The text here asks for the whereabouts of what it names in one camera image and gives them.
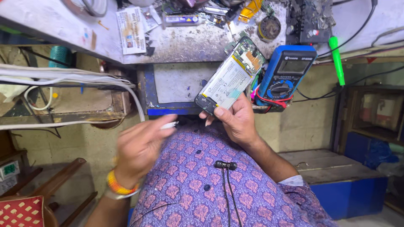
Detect wooden under-table shelf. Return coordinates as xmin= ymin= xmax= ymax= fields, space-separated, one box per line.
xmin=0 ymin=44 xmax=133 ymax=129

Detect white printed card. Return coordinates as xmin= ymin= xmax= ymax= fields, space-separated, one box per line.
xmin=116 ymin=6 xmax=148 ymax=55

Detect white glue tube blue label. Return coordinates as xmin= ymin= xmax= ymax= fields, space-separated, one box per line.
xmin=162 ymin=14 xmax=207 ymax=28

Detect bundle of white cables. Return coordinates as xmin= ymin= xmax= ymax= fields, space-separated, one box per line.
xmin=0 ymin=63 xmax=146 ymax=131

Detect thin black cable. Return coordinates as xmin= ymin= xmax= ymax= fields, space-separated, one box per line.
xmin=293 ymin=65 xmax=404 ymax=103

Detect black power cable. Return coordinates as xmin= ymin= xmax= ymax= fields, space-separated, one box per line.
xmin=316 ymin=0 xmax=379 ymax=58

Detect smartphone with white battery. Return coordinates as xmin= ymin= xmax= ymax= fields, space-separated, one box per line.
xmin=194 ymin=36 xmax=266 ymax=116

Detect person's right hand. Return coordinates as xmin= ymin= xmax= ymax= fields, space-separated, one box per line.
xmin=199 ymin=93 xmax=262 ymax=147

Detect silver wrist bangle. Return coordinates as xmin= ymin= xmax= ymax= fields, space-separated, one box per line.
xmin=104 ymin=187 xmax=141 ymax=200

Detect black soldering station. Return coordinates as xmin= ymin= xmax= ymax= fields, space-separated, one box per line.
xmin=285 ymin=0 xmax=336 ymax=45

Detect yellow flex ribbon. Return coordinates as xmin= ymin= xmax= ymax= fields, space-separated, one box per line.
xmin=238 ymin=0 xmax=264 ymax=24

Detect pink and green tools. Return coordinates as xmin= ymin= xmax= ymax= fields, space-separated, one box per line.
xmin=249 ymin=71 xmax=263 ymax=100

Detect heap of phone parts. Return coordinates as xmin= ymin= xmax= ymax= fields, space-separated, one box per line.
xmin=139 ymin=0 xmax=288 ymax=32

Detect blue plastic bag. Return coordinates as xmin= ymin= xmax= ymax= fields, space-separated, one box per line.
xmin=364 ymin=138 xmax=399 ymax=170

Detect black earphones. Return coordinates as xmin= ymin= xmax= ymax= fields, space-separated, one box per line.
xmin=214 ymin=160 xmax=243 ymax=227

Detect red patterned cushion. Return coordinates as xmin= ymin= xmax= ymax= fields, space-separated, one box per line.
xmin=0 ymin=195 xmax=45 ymax=227

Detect blue framed drawer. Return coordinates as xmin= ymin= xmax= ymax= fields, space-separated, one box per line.
xmin=137 ymin=62 xmax=293 ymax=116

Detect orange bead bracelet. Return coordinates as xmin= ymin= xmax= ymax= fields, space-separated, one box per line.
xmin=106 ymin=169 xmax=141 ymax=195

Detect white device green display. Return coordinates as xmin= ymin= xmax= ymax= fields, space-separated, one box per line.
xmin=0 ymin=160 xmax=21 ymax=182

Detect brown wooden chair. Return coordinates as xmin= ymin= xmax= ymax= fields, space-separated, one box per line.
xmin=0 ymin=157 xmax=98 ymax=227

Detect teal thread spool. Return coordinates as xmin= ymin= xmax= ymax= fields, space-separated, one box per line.
xmin=48 ymin=45 xmax=74 ymax=69

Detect purple patterned shirt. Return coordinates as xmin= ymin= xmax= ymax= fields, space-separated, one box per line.
xmin=128 ymin=121 xmax=340 ymax=227

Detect round flux tin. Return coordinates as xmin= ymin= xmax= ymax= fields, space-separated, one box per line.
xmin=257 ymin=15 xmax=282 ymax=42

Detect blue digital multimeter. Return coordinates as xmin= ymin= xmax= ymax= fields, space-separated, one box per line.
xmin=255 ymin=45 xmax=318 ymax=108

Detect green handled soldering iron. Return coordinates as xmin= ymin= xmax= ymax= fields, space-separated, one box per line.
xmin=328 ymin=36 xmax=346 ymax=87

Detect red multimeter lead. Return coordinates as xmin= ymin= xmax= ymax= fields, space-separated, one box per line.
xmin=255 ymin=88 xmax=294 ymax=110

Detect wooden shelf with boxes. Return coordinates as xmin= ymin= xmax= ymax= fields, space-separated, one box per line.
xmin=330 ymin=84 xmax=404 ymax=152

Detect person's left hand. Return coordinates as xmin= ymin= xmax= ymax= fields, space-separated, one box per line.
xmin=114 ymin=114 xmax=179 ymax=190

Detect blue wooden box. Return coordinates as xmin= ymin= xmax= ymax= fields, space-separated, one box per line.
xmin=278 ymin=149 xmax=389 ymax=221

